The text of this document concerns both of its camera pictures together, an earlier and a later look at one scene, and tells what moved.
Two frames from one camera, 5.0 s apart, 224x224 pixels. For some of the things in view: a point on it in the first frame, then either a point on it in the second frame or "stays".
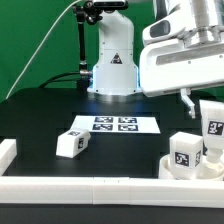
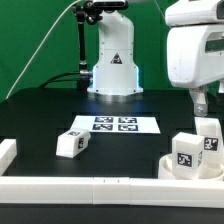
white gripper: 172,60 to 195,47
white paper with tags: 117,123 stays
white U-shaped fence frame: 102,190 stays
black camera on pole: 106,6 stays
